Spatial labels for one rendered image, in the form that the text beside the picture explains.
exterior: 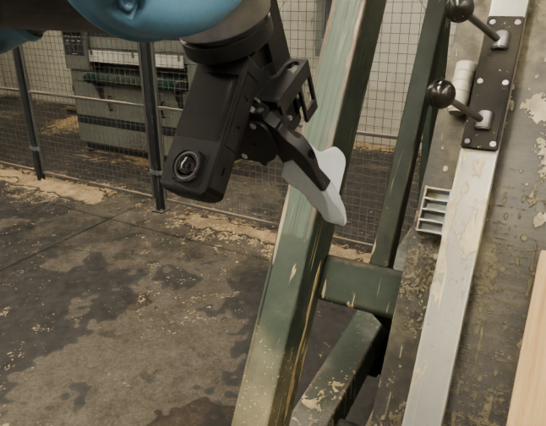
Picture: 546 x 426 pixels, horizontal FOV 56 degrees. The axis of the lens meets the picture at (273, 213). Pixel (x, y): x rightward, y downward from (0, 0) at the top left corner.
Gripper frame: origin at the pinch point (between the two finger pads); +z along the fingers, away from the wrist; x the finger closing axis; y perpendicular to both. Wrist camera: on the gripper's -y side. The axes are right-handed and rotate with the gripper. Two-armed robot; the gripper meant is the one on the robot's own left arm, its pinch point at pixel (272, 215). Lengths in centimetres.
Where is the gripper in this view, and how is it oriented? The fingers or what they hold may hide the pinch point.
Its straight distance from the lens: 51.9
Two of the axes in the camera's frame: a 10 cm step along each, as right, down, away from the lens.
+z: 2.3, 6.5, 7.2
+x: -8.6, -2.0, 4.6
